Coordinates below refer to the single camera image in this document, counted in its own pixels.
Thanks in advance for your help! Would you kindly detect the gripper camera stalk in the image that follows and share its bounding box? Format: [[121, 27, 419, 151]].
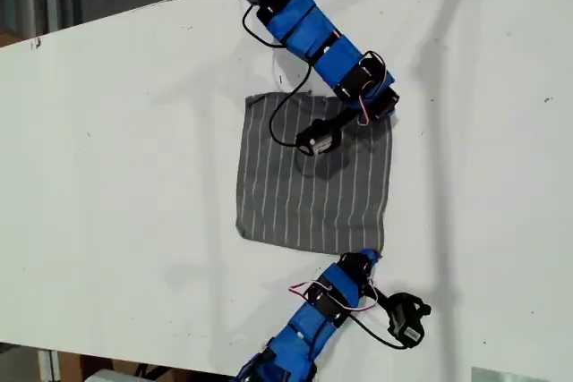
[[333, 106, 362, 131], [369, 283, 391, 310]]

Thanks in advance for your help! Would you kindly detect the white container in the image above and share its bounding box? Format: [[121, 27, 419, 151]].
[[82, 368, 140, 382]]

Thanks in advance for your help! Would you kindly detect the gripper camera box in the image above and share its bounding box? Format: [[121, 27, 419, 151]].
[[295, 119, 344, 157], [385, 291, 433, 350]]

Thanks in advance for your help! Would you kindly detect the white table leg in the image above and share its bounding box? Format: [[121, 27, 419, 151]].
[[37, 348, 62, 382]]

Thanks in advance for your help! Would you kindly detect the grey white-striped square towel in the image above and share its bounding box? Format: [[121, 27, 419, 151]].
[[235, 90, 395, 254]]

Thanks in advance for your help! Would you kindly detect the gripper camera black cable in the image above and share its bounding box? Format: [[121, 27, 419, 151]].
[[346, 312, 411, 351], [241, 4, 313, 147]]

